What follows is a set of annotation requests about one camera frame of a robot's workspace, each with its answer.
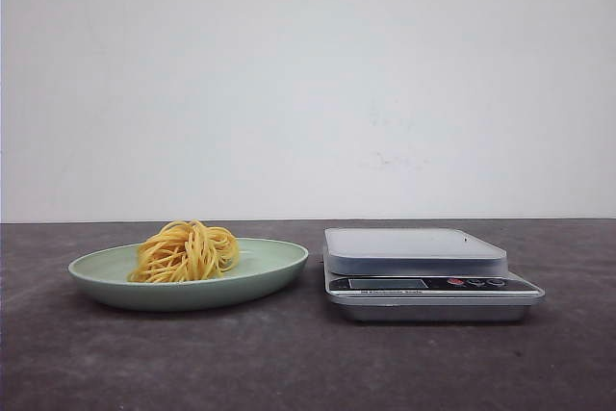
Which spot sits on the yellow vermicelli noodle bundle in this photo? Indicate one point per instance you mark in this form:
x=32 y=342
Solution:
x=185 y=251

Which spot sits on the light green round plate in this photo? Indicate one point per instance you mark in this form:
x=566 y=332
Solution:
x=266 y=266

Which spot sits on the silver digital kitchen scale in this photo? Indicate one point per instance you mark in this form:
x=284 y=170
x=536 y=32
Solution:
x=422 y=275

